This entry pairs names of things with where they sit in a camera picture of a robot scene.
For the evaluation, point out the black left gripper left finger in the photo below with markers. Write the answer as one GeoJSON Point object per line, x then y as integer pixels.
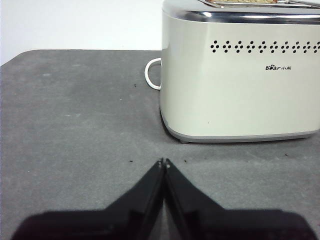
{"type": "Point", "coordinates": [120, 222]}

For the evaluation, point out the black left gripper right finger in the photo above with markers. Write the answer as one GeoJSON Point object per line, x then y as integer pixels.
{"type": "Point", "coordinates": [212, 222]}

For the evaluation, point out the cream two-slot toaster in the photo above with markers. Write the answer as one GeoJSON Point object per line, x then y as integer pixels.
{"type": "Point", "coordinates": [237, 100]}

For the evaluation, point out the brown toast slice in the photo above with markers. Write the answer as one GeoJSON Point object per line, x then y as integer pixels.
{"type": "Point", "coordinates": [240, 1]}

